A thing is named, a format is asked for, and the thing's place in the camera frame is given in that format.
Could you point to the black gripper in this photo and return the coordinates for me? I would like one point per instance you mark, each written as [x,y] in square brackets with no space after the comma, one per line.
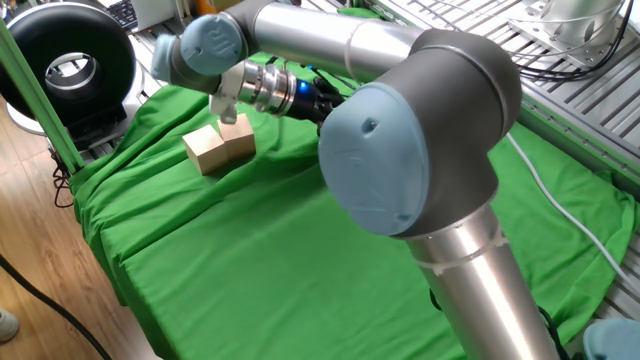
[307,102]

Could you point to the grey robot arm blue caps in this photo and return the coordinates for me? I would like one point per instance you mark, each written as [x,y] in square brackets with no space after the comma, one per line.
[425,150]

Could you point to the reddish wooden cube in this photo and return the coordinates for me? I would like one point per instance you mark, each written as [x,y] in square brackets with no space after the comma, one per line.
[240,137]

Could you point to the pale wooden cube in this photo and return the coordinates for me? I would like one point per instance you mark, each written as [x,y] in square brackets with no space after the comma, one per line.
[205,150]

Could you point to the cardboard box yellow tape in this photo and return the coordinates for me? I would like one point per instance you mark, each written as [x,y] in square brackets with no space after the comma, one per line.
[212,6]

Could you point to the green cloth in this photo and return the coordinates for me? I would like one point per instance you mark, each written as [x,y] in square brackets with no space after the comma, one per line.
[250,250]

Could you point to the white box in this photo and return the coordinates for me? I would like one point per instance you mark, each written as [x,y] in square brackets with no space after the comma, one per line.
[152,12]

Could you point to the black keyboard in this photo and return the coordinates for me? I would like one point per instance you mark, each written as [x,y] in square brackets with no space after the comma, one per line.
[125,12]

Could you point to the white shoe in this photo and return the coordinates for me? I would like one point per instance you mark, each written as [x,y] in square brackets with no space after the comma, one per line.
[7,325]

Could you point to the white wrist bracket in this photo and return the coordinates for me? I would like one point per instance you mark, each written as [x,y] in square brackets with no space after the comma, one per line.
[225,100]

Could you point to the silver mount plate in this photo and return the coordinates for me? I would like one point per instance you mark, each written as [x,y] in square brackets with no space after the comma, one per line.
[575,25]

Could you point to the green frame post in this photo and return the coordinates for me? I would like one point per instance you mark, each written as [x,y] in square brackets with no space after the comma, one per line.
[35,95]

